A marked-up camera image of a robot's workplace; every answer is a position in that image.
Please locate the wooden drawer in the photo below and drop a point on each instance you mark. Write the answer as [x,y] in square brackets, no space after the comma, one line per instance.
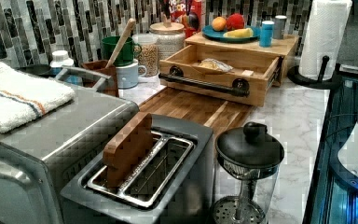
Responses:
[248,81]

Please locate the bagged food in drawer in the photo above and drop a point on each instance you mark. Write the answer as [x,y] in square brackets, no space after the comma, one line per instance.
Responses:
[215,65]

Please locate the wooden drawer cabinet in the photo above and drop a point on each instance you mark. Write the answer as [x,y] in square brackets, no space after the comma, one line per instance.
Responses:
[285,48]

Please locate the wooden cutting board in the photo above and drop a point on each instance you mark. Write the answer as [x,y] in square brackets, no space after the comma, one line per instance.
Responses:
[218,114]

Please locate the glass jar with white lid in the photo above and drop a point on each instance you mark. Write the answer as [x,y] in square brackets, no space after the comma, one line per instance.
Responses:
[146,52]

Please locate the white mug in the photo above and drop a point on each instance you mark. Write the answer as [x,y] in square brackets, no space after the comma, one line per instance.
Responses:
[128,75]

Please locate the silver two-slot toaster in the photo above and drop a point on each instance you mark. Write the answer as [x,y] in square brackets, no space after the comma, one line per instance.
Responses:
[173,184]

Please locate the wooden toy toast block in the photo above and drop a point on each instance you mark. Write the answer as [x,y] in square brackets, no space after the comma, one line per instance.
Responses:
[127,149]

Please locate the ceramic jar with wooden lid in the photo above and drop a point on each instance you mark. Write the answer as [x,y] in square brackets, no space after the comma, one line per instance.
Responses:
[171,36]

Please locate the brown wooden utensil holder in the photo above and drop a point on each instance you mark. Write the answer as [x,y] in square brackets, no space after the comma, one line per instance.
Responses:
[100,67]

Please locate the black lid french press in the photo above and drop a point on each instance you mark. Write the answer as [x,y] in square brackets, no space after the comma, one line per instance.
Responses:
[247,162]

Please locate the teal plate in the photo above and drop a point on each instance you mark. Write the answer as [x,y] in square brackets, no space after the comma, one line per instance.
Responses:
[219,36]

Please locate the orange plush fruit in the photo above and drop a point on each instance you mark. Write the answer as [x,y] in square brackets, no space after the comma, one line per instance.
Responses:
[219,24]

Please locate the red Froot Loops box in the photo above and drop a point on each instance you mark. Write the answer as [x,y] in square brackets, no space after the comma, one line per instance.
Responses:
[188,12]

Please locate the wooden spoon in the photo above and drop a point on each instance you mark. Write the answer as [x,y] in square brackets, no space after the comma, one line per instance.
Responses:
[122,40]

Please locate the yellow plush banana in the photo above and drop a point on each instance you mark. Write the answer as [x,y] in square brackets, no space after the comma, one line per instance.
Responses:
[239,33]

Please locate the red plush apple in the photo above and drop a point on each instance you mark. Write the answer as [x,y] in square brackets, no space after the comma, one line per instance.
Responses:
[234,22]

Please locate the blue shaker canister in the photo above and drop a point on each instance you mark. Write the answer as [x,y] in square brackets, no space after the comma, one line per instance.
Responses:
[266,33]

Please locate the black paper towel holder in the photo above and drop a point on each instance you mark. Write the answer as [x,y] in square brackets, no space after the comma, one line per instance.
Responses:
[333,83]

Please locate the white and blue bottle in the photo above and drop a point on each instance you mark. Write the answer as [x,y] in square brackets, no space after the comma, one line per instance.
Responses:
[60,58]

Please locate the silver metal shaker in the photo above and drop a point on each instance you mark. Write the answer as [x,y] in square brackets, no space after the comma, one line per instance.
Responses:
[279,26]

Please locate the stainless toaster oven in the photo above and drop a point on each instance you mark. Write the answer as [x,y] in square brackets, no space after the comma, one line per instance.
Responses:
[40,157]

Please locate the white striped towel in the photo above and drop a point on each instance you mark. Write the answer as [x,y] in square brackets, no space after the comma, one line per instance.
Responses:
[24,98]

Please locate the white paper towel roll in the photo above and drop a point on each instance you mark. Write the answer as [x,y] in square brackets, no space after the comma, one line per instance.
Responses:
[325,30]

